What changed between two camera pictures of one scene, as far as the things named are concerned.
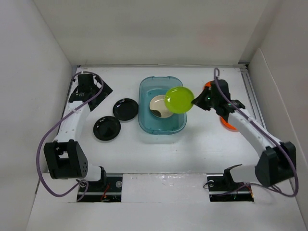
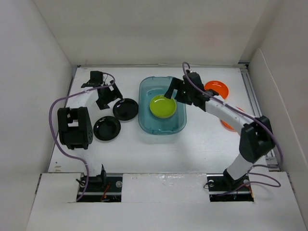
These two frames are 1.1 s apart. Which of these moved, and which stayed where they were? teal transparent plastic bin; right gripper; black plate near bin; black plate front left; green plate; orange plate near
Moved: green plate; right gripper
Stayed: teal transparent plastic bin; orange plate near; black plate near bin; black plate front left
